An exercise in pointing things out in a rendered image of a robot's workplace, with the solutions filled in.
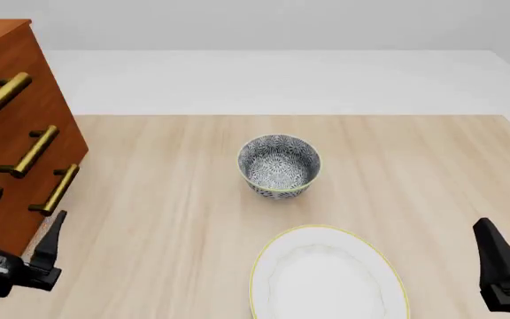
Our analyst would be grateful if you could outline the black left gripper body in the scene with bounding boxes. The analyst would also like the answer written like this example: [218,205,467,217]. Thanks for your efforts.
[0,244,64,300]

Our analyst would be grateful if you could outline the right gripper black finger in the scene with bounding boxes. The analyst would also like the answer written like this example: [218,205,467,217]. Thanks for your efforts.
[472,217,510,287]

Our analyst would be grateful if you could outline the wooden drawer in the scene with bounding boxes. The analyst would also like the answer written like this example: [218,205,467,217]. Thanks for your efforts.
[0,114,90,258]
[0,22,56,152]
[0,74,74,230]

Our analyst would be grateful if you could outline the wooden cabinet with drawers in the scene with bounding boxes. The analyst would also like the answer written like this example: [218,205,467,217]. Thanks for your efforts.
[0,19,90,258]

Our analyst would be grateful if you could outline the white plate with yellow rim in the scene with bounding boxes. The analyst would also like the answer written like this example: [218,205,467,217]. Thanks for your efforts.
[249,223,411,319]

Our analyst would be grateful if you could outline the blue patterned bowl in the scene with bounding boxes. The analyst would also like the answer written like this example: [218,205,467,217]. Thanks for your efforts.
[236,133,321,201]

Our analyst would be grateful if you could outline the brass drawer handle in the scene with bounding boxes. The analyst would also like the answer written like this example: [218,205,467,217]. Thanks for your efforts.
[0,72,33,127]
[0,125,60,180]
[27,163,81,217]

